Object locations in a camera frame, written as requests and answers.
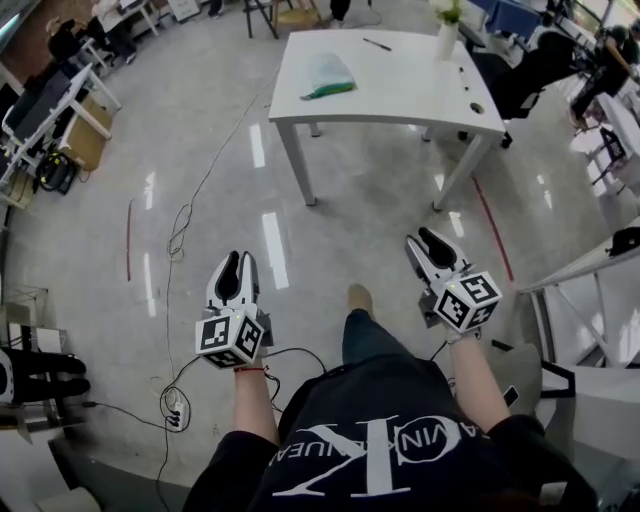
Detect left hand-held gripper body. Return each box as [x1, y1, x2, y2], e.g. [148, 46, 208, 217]
[194, 298, 275, 370]

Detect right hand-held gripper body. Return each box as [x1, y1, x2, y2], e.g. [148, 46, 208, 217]
[417, 261, 504, 337]

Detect translucent green pencil pouch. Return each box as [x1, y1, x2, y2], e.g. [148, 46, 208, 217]
[299, 50, 359, 102]

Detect person's left forearm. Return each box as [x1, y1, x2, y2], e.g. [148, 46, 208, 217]
[231, 366, 282, 447]

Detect person's right forearm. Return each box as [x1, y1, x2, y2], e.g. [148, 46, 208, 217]
[447, 333, 512, 435]

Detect red floor tape strip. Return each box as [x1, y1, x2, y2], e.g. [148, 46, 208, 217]
[124, 197, 137, 282]
[470, 175, 516, 283]

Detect person's tan shoe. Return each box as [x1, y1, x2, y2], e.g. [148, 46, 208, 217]
[347, 283, 374, 317]

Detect white power strip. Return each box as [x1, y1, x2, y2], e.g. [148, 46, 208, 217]
[161, 388, 192, 432]

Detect person's dark trouser leg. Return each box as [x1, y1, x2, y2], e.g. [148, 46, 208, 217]
[341, 307, 417, 382]

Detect white side table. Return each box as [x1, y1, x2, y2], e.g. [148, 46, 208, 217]
[517, 214, 640, 372]

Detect person's black printed shirt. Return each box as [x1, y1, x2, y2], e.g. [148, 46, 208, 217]
[182, 349, 600, 512]

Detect black device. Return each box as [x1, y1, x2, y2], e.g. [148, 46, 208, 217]
[604, 226, 640, 259]

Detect black and white machine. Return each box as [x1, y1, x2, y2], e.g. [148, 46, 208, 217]
[0, 346, 93, 407]

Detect black office chair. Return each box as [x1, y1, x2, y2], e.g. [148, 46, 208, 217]
[471, 29, 582, 150]

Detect black and yellow bag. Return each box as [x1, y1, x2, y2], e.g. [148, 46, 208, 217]
[36, 148, 80, 196]

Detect cardboard box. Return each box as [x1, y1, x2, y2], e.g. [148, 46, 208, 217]
[63, 93, 115, 172]

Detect white vase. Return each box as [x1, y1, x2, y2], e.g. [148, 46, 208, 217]
[435, 21, 460, 62]

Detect white flowers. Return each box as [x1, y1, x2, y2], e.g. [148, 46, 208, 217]
[431, 0, 474, 27]

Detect white desk with monitors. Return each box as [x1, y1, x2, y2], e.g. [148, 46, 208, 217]
[0, 61, 124, 187]

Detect black folding chair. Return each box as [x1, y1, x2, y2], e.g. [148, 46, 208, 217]
[242, 0, 297, 41]

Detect wooden stool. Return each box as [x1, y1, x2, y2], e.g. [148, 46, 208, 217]
[273, 0, 324, 30]

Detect white floor cable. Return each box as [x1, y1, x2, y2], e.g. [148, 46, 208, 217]
[163, 93, 262, 386]

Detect black cable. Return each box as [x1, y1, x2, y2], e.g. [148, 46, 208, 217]
[82, 346, 329, 501]

